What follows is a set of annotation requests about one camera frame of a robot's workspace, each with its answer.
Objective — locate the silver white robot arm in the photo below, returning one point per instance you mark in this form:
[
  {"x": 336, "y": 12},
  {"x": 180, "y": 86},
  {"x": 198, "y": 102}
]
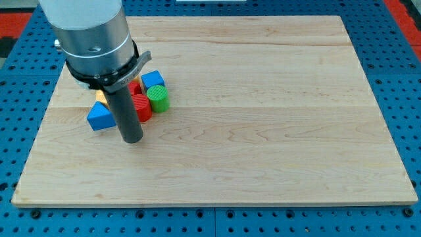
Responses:
[{"x": 94, "y": 37}]

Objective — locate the large wooden board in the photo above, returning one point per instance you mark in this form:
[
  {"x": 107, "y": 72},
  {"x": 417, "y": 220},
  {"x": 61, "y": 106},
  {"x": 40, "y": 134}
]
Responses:
[{"x": 265, "y": 111}]

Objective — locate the green cylinder block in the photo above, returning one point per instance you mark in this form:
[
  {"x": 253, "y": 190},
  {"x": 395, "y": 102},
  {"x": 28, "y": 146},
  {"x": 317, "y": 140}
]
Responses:
[{"x": 158, "y": 98}]

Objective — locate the blue cube block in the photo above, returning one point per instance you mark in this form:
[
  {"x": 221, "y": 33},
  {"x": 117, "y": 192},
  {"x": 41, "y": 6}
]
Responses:
[{"x": 153, "y": 78}]

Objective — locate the red cylinder block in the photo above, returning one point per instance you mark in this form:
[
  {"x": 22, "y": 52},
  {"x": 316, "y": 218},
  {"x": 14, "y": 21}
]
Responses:
[{"x": 142, "y": 107}]

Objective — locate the red block behind rod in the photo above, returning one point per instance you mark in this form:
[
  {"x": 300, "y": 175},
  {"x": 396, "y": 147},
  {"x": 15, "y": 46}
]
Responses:
[{"x": 134, "y": 88}]

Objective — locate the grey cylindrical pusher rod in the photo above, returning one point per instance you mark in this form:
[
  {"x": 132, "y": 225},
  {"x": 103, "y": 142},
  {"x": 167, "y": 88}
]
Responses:
[{"x": 125, "y": 116}]

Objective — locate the blue triangle block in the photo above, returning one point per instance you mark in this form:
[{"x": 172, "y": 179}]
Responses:
[{"x": 99, "y": 117}]

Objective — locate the yellow block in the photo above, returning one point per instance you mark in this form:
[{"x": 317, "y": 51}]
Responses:
[{"x": 100, "y": 97}]

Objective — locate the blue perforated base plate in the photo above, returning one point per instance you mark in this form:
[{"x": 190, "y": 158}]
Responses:
[{"x": 30, "y": 75}]

